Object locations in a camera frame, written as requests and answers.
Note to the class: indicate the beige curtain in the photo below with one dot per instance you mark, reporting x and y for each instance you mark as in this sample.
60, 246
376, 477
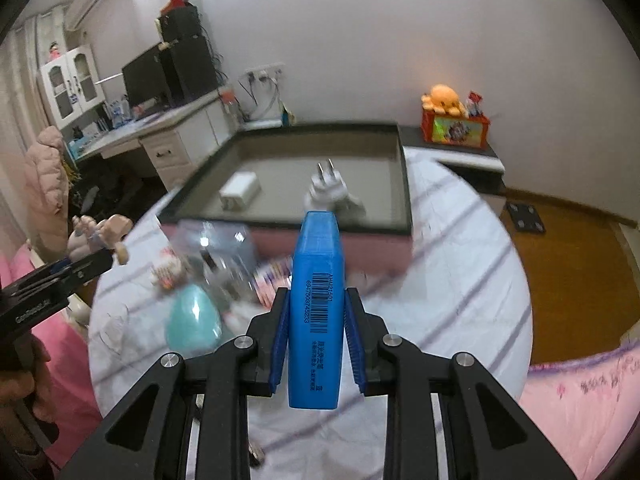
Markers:
20, 90

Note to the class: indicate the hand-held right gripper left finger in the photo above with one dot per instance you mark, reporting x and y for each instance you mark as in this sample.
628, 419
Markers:
280, 342

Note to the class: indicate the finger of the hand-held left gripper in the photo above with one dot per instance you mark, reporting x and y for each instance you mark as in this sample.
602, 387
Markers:
45, 274
87, 267

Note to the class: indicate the white power plug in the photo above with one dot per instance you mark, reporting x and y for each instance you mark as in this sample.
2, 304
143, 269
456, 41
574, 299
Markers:
325, 192

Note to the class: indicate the black bathroom scale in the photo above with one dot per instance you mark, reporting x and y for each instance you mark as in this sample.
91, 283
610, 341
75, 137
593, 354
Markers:
525, 217

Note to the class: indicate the white wall power strip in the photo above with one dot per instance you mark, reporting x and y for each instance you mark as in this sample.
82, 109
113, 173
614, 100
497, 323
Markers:
262, 71

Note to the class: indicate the pink tray box black rim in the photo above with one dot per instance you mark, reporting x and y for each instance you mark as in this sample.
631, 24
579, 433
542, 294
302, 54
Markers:
280, 157

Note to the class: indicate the red printed storage box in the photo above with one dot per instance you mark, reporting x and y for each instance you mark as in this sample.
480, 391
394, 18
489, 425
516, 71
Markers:
455, 130

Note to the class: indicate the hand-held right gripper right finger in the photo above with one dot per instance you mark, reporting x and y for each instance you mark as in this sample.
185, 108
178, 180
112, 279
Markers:
352, 342

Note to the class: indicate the white and black nightstand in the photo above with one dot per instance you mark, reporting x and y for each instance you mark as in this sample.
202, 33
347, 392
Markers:
465, 160

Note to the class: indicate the pink puffer coat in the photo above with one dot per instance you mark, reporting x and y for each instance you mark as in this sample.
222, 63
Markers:
47, 180

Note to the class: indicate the white striped bedsheet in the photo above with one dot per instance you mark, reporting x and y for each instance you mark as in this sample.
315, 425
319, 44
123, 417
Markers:
450, 270

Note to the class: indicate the black computer monitor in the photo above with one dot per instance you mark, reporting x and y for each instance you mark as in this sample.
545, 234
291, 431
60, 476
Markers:
145, 77

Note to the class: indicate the white desk with drawers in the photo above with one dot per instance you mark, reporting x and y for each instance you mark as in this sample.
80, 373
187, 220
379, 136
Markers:
170, 152

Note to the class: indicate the small doll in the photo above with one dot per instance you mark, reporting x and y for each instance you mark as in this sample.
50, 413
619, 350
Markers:
54, 51

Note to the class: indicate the pink blanket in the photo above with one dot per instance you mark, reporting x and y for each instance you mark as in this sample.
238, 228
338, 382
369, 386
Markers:
70, 370

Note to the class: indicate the orange octopus plush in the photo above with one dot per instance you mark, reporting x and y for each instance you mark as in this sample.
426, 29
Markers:
442, 100

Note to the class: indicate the blue rectangular box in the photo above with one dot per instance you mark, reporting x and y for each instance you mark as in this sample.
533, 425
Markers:
315, 270

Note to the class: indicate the teal egg-shaped case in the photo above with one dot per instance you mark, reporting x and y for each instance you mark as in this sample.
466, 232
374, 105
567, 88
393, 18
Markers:
195, 317

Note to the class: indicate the clear plastic box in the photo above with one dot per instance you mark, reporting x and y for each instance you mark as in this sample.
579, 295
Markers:
215, 255

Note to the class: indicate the black computer tower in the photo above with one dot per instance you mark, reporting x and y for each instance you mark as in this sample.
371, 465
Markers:
190, 60

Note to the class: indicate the beige figurine toy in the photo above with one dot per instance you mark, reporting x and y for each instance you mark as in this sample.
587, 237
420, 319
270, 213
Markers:
107, 230

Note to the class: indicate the colourful card packet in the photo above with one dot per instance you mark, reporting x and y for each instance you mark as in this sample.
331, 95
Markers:
270, 280

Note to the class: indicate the white charger adapter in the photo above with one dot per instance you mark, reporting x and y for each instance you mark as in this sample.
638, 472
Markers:
240, 190

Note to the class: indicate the white glass-door cabinet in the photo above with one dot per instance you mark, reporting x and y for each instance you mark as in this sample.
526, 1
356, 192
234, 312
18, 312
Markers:
70, 85

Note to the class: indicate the person's left hand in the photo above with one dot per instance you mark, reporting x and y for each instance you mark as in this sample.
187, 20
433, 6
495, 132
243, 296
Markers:
39, 360

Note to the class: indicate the pink printed quilt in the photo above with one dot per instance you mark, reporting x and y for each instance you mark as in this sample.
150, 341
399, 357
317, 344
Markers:
585, 395

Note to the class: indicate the orange-capped clear bottle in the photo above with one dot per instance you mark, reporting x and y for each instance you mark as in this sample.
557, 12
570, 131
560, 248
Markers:
229, 105

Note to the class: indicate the black office chair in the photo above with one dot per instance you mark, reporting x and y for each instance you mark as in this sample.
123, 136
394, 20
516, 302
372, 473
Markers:
87, 200

